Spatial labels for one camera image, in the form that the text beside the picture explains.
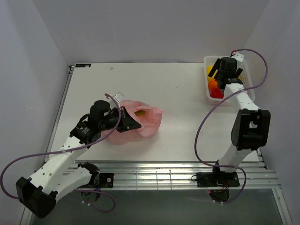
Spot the aluminium frame rail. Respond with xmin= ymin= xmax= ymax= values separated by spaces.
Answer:
xmin=29 ymin=161 xmax=293 ymax=225

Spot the red orange fake fruit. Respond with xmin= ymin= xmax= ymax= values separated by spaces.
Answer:
xmin=210 ymin=88 xmax=224 ymax=99

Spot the orange fake orange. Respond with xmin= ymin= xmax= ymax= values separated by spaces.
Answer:
xmin=208 ymin=79 xmax=218 ymax=90

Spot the yellow fake fruit in bag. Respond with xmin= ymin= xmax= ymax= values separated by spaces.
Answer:
xmin=134 ymin=110 xmax=147 ymax=117

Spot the yellow fake mango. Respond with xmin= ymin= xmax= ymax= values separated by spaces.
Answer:
xmin=207 ymin=66 xmax=213 ymax=74

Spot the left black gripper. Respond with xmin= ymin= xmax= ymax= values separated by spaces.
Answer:
xmin=99 ymin=106 xmax=142 ymax=133

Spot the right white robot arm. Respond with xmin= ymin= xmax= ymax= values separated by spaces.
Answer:
xmin=208 ymin=57 xmax=271 ymax=186

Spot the white plastic basket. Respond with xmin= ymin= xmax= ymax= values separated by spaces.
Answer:
xmin=203 ymin=56 xmax=253 ymax=105

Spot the pink plastic bag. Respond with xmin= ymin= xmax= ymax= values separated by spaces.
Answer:
xmin=106 ymin=100 xmax=163 ymax=145

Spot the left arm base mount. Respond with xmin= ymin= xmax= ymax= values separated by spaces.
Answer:
xmin=74 ymin=163 xmax=116 ymax=212

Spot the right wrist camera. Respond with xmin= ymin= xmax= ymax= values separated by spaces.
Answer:
xmin=230 ymin=50 xmax=244 ymax=62

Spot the purple cable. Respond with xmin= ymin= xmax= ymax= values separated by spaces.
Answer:
xmin=194 ymin=48 xmax=269 ymax=204
xmin=0 ymin=93 xmax=122 ymax=213

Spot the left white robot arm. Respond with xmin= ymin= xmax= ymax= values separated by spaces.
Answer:
xmin=16 ymin=100 xmax=141 ymax=218

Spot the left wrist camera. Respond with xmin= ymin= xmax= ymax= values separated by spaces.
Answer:
xmin=113 ymin=92 xmax=124 ymax=102

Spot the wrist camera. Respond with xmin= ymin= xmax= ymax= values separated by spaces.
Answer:
xmin=230 ymin=50 xmax=244 ymax=62
xmin=113 ymin=92 xmax=124 ymax=102

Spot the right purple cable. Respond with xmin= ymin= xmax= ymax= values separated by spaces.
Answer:
xmin=194 ymin=48 xmax=269 ymax=204

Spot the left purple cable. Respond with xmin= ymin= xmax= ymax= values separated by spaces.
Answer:
xmin=0 ymin=93 xmax=122 ymax=213

